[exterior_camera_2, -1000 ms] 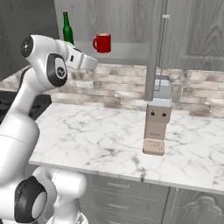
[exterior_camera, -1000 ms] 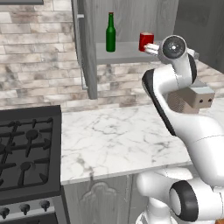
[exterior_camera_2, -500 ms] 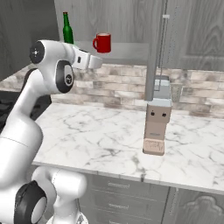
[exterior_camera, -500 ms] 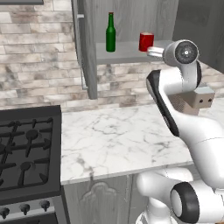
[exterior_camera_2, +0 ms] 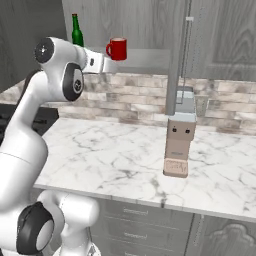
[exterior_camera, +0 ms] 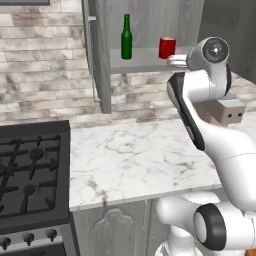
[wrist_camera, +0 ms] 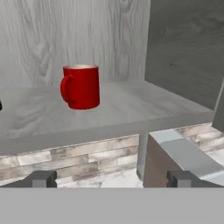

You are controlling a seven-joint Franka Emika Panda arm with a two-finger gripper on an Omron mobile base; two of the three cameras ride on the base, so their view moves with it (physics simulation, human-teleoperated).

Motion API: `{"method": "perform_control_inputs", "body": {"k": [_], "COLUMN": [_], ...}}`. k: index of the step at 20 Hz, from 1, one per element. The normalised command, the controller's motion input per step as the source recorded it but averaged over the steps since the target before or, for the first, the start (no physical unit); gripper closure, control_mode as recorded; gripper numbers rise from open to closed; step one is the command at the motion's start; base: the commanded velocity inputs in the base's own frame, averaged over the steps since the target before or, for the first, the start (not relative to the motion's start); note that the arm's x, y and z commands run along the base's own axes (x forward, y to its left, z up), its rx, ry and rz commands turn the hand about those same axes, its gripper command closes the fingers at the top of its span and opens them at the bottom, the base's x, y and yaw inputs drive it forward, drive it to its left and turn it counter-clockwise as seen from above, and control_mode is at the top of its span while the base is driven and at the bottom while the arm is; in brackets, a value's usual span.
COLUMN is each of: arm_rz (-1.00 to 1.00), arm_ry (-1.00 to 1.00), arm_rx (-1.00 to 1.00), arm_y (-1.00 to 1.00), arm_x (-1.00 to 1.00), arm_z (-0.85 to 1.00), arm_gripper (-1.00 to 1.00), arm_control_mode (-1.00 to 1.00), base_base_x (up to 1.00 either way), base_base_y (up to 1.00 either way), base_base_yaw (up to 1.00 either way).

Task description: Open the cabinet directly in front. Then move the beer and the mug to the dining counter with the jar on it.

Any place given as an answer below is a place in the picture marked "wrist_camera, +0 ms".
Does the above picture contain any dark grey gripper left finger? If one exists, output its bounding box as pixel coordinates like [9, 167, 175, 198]
[1, 170, 58, 189]

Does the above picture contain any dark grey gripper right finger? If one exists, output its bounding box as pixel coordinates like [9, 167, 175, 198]
[166, 170, 224, 189]

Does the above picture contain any red mug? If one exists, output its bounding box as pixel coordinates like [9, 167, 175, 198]
[59, 64, 102, 111]

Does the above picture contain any grey wood cabinet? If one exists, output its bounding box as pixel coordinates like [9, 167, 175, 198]
[0, 0, 224, 158]

